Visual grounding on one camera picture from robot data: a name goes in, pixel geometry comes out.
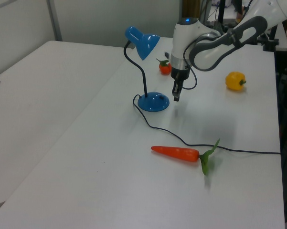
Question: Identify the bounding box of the yellow toy bell pepper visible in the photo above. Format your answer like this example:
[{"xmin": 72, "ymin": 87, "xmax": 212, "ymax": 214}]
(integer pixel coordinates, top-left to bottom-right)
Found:
[{"xmin": 225, "ymin": 71, "xmax": 247, "ymax": 91}]

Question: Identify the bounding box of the blue desk lamp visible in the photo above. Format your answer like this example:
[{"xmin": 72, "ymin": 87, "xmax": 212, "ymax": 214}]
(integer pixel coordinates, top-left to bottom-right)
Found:
[{"xmin": 124, "ymin": 25, "xmax": 170, "ymax": 112}]

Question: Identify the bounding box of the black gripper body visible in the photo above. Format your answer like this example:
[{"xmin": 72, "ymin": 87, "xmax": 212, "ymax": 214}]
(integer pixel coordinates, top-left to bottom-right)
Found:
[{"xmin": 170, "ymin": 66, "xmax": 191, "ymax": 83}]

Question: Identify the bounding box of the black camera stand with clamp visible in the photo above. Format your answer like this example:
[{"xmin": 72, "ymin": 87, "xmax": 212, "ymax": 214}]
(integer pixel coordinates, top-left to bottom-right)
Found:
[{"xmin": 263, "ymin": 23, "xmax": 280, "ymax": 52}]

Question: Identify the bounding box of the brown wooden panel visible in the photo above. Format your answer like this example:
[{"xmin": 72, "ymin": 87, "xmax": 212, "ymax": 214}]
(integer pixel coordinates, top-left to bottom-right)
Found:
[{"xmin": 183, "ymin": 0, "xmax": 201, "ymax": 19}]

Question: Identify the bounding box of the dark lamp power cable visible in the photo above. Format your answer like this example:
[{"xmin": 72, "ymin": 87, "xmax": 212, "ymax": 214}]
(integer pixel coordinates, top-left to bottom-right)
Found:
[{"xmin": 133, "ymin": 94, "xmax": 281, "ymax": 155}]

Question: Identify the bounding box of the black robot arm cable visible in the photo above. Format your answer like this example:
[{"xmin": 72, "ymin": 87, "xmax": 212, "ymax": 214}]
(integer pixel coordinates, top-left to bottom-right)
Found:
[{"xmin": 182, "ymin": 35, "xmax": 211, "ymax": 90}]

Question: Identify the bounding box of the red toy tomato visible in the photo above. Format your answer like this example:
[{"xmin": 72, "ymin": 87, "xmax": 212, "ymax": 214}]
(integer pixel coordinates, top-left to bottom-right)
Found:
[{"xmin": 156, "ymin": 58, "xmax": 172, "ymax": 75}]

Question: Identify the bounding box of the orange toy carrot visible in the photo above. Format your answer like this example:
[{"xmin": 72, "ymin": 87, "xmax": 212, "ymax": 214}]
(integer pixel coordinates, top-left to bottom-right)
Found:
[{"xmin": 150, "ymin": 137, "xmax": 221, "ymax": 176}]

